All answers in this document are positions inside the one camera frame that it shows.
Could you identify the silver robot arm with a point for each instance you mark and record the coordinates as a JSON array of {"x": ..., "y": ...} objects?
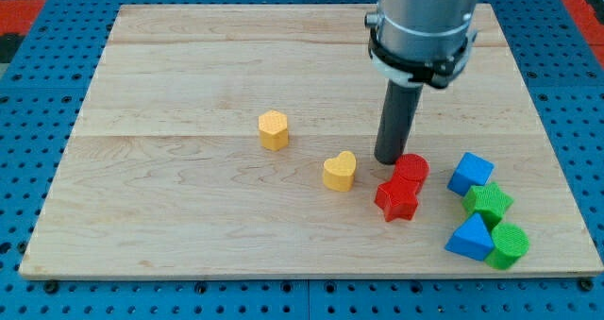
[{"x": 417, "y": 42}]

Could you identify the yellow heart block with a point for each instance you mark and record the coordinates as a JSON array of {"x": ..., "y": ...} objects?
[{"x": 339, "y": 172}]

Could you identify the yellow hexagon block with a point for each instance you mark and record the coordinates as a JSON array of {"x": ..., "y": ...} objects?
[{"x": 273, "y": 129}]

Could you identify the wooden board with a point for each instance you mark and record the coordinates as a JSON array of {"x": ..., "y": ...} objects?
[{"x": 164, "y": 176}]

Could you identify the red star block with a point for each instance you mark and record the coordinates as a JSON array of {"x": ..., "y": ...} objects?
[{"x": 397, "y": 198}]

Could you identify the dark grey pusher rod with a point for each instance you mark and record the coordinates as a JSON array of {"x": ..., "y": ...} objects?
[{"x": 398, "y": 111}]

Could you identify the red cylinder block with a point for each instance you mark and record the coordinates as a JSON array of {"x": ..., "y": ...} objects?
[{"x": 414, "y": 168}]

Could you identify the blue cube block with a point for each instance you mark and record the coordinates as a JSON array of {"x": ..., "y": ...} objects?
[{"x": 471, "y": 170}]

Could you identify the blue triangle block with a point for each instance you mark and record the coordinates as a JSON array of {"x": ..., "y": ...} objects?
[{"x": 471, "y": 239}]

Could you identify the green star block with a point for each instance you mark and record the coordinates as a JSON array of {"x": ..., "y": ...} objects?
[{"x": 489, "y": 201}]

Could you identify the green cylinder block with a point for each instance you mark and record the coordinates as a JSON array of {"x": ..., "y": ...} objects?
[{"x": 510, "y": 244}]

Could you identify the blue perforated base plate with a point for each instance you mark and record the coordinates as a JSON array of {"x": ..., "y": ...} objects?
[{"x": 45, "y": 83}]

